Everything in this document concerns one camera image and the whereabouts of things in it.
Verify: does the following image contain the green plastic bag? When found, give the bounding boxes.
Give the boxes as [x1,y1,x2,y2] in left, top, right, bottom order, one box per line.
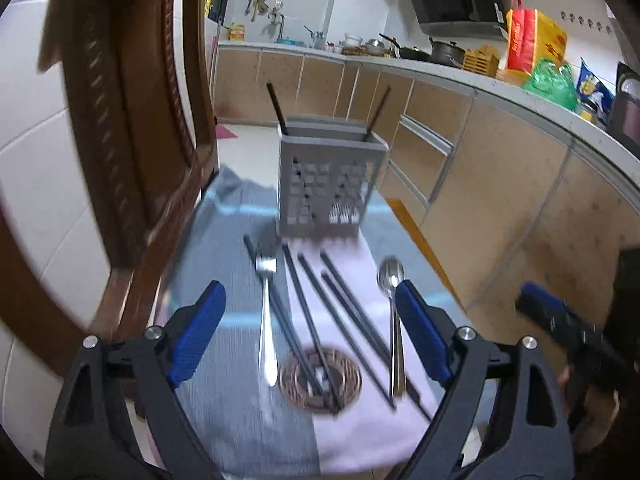
[522,57,581,111]

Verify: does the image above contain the carved wooden chair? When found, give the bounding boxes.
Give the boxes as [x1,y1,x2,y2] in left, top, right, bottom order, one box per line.
[0,0,222,377]

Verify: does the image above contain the person's right hand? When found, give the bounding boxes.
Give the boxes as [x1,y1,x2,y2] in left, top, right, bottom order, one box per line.
[556,364,623,455]

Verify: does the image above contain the row of wall hooks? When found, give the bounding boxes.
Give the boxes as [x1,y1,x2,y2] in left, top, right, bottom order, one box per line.
[560,10,614,34]

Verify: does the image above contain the steel fork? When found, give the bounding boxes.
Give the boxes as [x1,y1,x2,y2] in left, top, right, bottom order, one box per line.
[255,247,279,388]

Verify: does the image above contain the grey plastic utensil holder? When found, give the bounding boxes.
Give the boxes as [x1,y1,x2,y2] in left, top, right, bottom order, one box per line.
[276,116,391,239]

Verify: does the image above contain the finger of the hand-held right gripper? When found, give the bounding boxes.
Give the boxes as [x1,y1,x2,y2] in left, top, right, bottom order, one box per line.
[515,281,627,396]

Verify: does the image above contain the grey and pink printed cloth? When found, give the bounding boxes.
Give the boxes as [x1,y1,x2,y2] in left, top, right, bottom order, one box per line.
[155,165,481,478]

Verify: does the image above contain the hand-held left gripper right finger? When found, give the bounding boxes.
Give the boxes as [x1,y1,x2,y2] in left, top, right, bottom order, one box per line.
[394,279,576,480]

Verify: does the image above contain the steel spoon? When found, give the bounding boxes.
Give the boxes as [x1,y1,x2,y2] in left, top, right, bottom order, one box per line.
[376,258,407,397]

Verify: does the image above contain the bamboo rack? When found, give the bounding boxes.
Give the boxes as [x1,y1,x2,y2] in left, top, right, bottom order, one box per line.
[462,45,501,77]

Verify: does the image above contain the red and yellow bag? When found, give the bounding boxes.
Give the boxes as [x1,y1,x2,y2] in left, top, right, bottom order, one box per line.
[505,0,569,86]

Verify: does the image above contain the black wok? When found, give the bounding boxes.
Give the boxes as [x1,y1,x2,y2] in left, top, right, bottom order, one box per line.
[379,33,432,61]

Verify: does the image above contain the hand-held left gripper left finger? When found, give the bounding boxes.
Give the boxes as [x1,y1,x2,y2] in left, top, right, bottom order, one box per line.
[45,279,228,480]

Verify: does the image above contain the black cooking pot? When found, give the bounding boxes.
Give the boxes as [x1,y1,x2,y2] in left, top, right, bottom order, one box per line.
[429,37,466,67]

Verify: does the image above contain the black kitchen appliance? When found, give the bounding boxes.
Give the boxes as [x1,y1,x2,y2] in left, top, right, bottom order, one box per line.
[607,62,640,147]

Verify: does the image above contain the blue snack packet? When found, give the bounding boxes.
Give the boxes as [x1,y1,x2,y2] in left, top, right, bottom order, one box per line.
[575,57,616,122]

